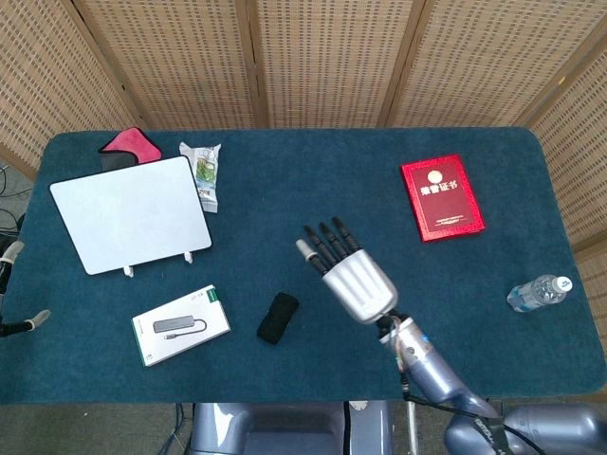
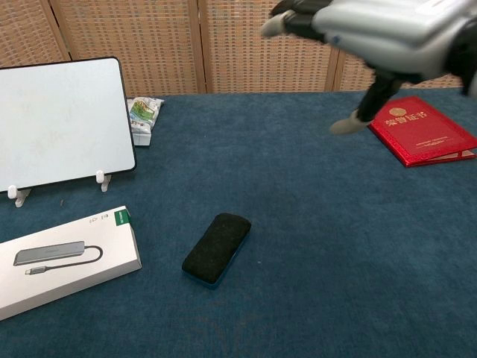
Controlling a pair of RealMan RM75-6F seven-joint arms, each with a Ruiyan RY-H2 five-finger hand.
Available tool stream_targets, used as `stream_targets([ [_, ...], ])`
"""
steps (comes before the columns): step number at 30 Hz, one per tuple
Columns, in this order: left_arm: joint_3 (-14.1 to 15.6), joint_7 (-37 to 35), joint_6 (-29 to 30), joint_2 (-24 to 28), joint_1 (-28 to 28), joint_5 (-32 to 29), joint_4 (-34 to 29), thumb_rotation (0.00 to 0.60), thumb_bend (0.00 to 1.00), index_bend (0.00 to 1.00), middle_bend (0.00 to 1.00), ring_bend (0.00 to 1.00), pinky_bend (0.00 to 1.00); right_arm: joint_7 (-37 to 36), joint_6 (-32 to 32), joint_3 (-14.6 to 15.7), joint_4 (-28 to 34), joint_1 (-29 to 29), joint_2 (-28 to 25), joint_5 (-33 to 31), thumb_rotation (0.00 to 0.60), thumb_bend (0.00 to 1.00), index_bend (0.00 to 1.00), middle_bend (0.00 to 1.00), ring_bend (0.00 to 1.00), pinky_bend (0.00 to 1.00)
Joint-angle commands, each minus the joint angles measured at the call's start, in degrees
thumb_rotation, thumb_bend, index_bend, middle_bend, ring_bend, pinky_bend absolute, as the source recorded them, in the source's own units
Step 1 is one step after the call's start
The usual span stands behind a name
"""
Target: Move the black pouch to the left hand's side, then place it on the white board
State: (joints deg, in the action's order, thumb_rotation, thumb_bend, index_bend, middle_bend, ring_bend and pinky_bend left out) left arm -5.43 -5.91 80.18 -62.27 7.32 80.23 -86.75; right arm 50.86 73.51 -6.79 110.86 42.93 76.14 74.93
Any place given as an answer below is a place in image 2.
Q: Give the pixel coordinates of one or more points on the blue table mat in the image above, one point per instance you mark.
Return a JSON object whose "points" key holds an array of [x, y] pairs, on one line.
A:
{"points": [[298, 223]]}

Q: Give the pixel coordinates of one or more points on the bamboo folding screen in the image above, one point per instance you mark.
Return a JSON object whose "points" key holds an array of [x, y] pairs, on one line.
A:
{"points": [[167, 44]]}

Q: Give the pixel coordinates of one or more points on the white USB hub box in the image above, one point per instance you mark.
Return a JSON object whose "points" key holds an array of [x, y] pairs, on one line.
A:
{"points": [[74, 264]]}

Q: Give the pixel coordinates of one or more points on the white board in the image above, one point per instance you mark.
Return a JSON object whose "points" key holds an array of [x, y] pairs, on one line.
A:
{"points": [[63, 123]]}

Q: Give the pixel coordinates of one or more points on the black whiteboard eraser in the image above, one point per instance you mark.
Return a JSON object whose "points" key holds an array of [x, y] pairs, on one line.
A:
{"points": [[216, 250]]}

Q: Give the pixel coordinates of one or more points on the red certificate book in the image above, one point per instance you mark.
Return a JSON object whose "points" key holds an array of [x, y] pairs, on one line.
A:
{"points": [[421, 130]]}

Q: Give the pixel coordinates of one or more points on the white green snack packet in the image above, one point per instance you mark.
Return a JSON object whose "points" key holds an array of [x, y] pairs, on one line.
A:
{"points": [[143, 115]]}

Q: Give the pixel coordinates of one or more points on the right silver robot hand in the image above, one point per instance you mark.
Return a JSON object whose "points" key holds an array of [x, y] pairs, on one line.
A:
{"points": [[391, 33]]}

